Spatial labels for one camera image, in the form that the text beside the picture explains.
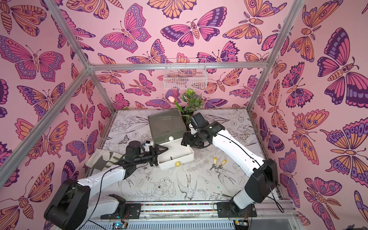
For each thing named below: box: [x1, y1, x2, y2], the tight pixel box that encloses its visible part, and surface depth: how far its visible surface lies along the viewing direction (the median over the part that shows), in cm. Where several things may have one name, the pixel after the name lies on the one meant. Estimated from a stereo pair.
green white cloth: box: [84, 148, 126, 172], surface depth 94 cm
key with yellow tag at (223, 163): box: [214, 159, 228, 170], surface depth 92 cm
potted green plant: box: [180, 88, 203, 132], surface depth 92 cm
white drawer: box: [157, 138, 195, 171], surface depth 81 cm
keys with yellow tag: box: [209, 157, 219, 171], surface depth 93 cm
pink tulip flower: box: [167, 95, 185, 115], surface depth 92 cm
